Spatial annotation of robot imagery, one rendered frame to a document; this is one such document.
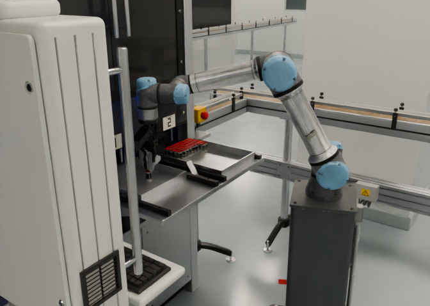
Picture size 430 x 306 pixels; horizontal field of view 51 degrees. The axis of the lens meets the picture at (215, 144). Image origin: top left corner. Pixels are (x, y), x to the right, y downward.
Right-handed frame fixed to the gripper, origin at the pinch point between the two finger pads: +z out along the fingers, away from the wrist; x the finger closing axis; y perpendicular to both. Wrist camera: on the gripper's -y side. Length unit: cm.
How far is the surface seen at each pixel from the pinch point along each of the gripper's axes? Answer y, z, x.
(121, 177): -2.8, 5.3, 11.7
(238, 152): 44.4, 3.6, -14.3
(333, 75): 182, -8, -6
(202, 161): 29.8, 5.2, -4.9
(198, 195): 1.5, 5.5, -23.3
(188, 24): 48, -50, 15
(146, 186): -3.5, 5.3, -2.6
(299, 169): 123, 41, -10
